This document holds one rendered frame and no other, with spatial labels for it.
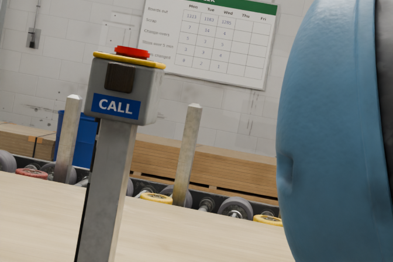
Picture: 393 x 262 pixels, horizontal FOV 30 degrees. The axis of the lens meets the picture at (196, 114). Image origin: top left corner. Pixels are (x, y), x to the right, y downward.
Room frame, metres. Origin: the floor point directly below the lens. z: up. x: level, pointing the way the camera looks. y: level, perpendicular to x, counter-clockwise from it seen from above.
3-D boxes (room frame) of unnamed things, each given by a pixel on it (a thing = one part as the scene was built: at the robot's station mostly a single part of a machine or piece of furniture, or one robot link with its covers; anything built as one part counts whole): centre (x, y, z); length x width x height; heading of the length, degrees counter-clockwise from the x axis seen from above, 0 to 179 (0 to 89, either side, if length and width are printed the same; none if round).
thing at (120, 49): (0.82, 0.08, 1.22); 0.04 x 0.04 x 0.02
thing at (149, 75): (0.82, 0.08, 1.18); 0.07 x 0.07 x 0.08; 84
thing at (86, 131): (6.45, 0.92, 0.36); 0.59 x 0.57 x 0.73; 177
